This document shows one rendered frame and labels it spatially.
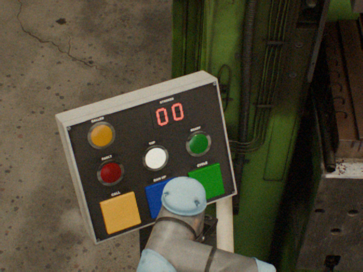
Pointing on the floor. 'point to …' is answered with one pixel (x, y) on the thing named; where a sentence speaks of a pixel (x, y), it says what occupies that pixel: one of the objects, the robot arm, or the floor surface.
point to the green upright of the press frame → (247, 201)
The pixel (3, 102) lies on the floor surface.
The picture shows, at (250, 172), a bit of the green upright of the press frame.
